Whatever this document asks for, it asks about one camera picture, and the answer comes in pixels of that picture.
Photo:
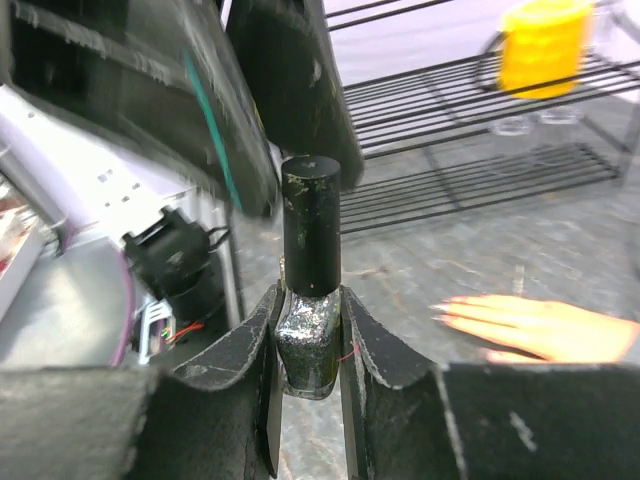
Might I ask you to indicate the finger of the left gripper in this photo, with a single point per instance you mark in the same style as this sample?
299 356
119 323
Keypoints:
159 78
285 53

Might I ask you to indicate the yellow cup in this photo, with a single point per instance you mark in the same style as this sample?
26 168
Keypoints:
543 47

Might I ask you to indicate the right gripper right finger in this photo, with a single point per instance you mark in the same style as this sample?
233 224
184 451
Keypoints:
406 417

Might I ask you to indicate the black wire basket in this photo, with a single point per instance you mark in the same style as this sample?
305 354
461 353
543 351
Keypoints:
437 109

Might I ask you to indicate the mannequin hand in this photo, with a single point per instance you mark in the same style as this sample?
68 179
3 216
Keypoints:
534 331

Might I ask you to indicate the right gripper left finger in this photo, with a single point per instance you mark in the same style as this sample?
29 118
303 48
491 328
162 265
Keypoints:
213 417

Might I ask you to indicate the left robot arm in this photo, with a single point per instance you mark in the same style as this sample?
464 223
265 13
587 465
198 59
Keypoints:
176 260

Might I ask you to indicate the clear plastic bottle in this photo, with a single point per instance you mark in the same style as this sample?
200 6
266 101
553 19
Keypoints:
558 123

